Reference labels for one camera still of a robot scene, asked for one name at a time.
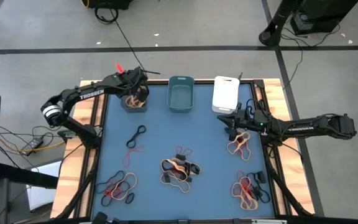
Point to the black tower fan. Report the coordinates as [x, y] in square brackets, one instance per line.
[273, 34]

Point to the small red clip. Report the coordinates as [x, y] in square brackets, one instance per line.
[120, 68]

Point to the thin tan rubber band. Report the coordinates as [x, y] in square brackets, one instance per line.
[135, 182]

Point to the short wide black band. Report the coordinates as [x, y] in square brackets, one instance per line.
[189, 179]
[165, 178]
[232, 137]
[196, 169]
[261, 176]

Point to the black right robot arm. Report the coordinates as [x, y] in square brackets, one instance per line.
[306, 127]

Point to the large black rubber band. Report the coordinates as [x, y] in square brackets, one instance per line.
[169, 164]

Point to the silver aluminium bracket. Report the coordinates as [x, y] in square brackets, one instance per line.
[269, 221]

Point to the black stand bar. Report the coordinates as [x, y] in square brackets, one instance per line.
[26, 175]

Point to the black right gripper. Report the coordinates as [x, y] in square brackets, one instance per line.
[253, 121]

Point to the white plastic basket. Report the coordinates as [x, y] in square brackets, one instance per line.
[225, 93]

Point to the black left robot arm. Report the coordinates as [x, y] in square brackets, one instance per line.
[85, 93]

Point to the grey plastic basket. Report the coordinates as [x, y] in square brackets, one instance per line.
[124, 109]

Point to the white board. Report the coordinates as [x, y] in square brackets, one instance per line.
[42, 193]

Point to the black equipment case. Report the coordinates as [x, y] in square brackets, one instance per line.
[107, 3]

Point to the teal plastic basket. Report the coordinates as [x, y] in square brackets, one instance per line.
[180, 96]

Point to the black equipment box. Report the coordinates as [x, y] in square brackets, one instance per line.
[322, 15]

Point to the black power adapter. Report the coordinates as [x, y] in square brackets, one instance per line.
[33, 143]

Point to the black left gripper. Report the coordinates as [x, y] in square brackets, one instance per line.
[132, 81]

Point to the blue table mat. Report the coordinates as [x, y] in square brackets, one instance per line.
[204, 130]

